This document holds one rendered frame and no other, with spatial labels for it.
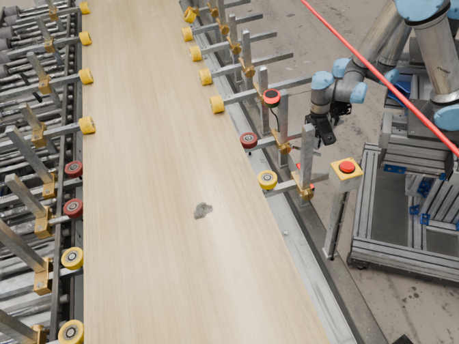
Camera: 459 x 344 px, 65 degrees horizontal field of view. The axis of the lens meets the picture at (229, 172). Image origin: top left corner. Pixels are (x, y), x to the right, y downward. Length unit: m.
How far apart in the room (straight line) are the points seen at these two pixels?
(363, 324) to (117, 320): 0.83
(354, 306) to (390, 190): 1.11
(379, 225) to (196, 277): 1.27
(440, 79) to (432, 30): 0.17
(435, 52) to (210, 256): 0.95
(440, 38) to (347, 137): 1.84
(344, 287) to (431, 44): 0.87
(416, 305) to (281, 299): 1.21
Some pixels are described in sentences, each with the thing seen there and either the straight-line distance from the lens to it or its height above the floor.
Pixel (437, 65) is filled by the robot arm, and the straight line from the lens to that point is 1.27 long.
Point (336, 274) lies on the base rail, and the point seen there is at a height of 0.70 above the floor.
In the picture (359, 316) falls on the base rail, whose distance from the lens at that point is 1.45.
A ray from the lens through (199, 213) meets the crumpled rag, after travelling 1.40.
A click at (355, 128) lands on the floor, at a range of 3.06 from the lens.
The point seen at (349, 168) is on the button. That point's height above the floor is 1.23.
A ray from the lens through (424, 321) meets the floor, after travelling 2.28.
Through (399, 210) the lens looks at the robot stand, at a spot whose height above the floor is 0.21.
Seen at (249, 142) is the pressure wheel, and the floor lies 0.91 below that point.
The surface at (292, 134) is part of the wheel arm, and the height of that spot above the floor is 0.86.
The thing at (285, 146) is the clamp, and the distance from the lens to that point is 1.65.
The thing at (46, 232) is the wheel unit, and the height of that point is 0.85.
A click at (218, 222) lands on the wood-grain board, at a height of 0.90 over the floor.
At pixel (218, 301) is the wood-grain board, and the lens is 1.23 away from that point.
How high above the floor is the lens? 2.04
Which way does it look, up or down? 49 degrees down
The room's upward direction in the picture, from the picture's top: 9 degrees counter-clockwise
